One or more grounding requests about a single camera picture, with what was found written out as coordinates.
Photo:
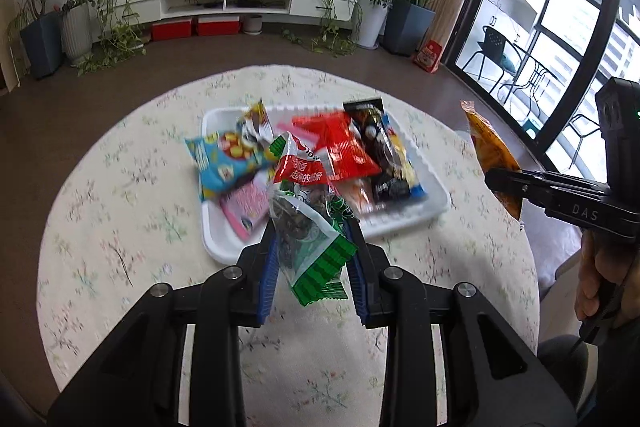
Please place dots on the green striped snack packet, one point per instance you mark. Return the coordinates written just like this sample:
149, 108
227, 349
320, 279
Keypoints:
300, 227

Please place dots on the green stool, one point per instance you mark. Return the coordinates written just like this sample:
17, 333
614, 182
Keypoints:
528, 124

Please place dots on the black sliding door frame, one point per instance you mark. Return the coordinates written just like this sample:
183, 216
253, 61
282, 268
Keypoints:
586, 52

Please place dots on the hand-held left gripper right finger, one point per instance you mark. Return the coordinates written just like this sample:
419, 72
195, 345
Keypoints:
357, 282

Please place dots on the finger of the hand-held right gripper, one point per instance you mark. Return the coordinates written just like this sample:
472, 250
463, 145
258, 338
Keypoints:
520, 184

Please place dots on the blue-grey plant pot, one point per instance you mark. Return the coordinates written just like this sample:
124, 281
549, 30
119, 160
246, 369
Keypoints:
42, 47

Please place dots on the round floral tablecloth table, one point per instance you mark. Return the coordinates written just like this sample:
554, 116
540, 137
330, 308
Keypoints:
125, 187

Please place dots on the black snack packet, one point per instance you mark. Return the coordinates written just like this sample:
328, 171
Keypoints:
372, 132

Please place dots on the trailing vine plant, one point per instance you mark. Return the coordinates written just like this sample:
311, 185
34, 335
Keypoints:
117, 17

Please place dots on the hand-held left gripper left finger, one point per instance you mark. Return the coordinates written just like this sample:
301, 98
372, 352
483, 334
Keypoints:
267, 277

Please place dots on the person's right leg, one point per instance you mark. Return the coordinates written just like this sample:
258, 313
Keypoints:
560, 372

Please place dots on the large red snack packet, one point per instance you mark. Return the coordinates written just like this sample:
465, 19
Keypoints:
345, 147

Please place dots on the black balcony chair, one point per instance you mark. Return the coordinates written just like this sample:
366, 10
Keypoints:
585, 132
492, 42

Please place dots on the glass balcony table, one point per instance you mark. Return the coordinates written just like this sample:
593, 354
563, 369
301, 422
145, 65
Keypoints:
532, 74

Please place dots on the white plastic tray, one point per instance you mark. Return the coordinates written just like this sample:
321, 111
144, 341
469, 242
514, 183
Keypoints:
220, 247

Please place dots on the small grey plant pot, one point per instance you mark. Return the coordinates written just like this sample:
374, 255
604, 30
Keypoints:
252, 24

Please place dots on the ribbed white plant pot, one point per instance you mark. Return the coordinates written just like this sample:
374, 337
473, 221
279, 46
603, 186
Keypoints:
77, 34

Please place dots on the orange snack packet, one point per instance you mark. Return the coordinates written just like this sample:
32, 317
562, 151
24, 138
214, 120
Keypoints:
492, 152

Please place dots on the white television console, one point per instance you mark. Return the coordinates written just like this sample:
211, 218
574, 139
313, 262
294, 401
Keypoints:
150, 4

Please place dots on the blue cartoon snack packet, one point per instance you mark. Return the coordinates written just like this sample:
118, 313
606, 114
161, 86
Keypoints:
220, 162

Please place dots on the clear orange-print snack packet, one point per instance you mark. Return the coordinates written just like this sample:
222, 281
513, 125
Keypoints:
357, 197

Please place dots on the red bag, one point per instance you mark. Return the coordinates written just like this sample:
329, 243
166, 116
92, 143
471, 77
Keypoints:
427, 56

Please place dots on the pink snack packet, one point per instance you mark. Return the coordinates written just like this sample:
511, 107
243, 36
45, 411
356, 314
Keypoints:
245, 204

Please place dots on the dark blue square planter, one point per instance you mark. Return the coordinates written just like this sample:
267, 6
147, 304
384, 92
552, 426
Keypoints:
409, 29

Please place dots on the person's right hand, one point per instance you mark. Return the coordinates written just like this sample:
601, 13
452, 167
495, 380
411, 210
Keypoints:
587, 282

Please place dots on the blue yellow snack packet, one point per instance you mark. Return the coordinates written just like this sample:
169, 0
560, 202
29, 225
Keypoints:
402, 157

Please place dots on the tall white plant pot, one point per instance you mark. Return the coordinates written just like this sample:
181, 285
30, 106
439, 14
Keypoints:
372, 27

